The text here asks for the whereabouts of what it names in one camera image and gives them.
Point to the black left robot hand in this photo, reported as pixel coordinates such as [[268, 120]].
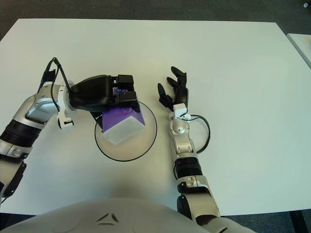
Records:
[[92, 93]]

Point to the purple tissue paper pack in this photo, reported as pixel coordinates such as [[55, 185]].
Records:
[[121, 126]]

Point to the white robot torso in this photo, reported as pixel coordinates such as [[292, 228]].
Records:
[[109, 213]]

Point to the black table leg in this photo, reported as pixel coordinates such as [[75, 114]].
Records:
[[297, 222]]

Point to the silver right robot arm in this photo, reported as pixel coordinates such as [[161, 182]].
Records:
[[181, 128]]

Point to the adjacent white table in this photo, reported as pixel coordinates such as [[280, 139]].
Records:
[[302, 46]]

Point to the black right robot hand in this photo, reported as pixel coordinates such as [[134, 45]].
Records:
[[181, 94]]

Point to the white plate with black rim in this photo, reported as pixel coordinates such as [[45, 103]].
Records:
[[126, 153]]

